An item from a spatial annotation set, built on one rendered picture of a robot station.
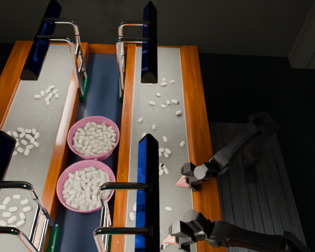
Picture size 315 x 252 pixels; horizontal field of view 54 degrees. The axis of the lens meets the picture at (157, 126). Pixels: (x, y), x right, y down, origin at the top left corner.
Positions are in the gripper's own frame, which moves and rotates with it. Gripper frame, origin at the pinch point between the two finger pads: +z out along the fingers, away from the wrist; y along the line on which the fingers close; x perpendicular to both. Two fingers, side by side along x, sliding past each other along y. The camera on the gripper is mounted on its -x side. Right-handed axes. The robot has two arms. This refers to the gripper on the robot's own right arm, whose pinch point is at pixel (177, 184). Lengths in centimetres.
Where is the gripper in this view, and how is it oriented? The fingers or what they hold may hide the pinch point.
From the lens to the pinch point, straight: 148.6
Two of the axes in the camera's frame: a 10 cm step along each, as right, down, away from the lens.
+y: 0.0, 7.8, -6.2
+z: -7.9, 3.9, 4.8
